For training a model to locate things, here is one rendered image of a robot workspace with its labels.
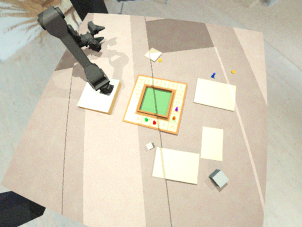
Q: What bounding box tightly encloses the white die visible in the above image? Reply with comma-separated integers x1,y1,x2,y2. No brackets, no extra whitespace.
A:
146,143,153,150

